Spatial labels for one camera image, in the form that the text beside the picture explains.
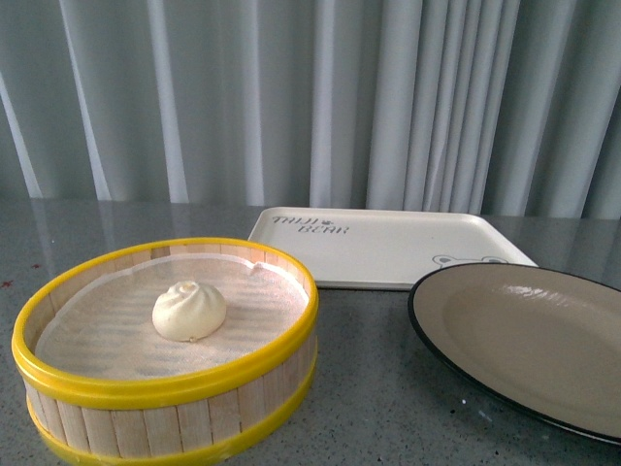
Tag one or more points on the cream bear print tray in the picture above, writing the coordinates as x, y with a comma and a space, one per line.
374, 249

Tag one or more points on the grey pleated curtain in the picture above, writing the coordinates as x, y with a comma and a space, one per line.
485, 107

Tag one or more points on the yellow rimmed bamboo steamer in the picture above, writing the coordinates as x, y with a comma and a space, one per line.
192, 419

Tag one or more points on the beige plate with black rim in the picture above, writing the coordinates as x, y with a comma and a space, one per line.
545, 342

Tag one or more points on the white steamer liner cloth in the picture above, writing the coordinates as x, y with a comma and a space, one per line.
106, 332

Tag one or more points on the white steamed bun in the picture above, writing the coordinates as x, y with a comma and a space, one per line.
188, 311

